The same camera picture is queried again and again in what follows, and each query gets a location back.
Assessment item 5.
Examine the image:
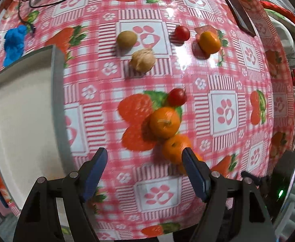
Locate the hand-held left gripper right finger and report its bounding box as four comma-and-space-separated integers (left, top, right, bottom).
181, 148, 275, 242

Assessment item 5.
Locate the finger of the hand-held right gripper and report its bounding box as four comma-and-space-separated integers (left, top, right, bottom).
241, 171, 271, 197

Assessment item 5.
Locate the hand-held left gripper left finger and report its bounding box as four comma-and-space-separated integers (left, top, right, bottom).
13, 147, 109, 242

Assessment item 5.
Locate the red cherry tomato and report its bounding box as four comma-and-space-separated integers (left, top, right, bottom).
167, 88, 188, 107
174, 26, 190, 42

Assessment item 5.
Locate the grey metal tray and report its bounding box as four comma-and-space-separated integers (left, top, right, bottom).
0, 45, 73, 216

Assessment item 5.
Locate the pink strawberry print tablecloth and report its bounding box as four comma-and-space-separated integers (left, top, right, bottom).
0, 0, 295, 240

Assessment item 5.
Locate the brown kiwi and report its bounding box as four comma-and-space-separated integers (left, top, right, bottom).
117, 31, 138, 49

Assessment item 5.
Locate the blue rubber glove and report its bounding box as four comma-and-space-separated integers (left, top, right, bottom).
3, 25, 28, 67

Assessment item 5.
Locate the black smartphone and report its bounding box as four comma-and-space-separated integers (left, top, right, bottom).
220, 0, 257, 37

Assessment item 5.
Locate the black cable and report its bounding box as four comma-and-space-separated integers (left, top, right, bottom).
18, 0, 75, 34

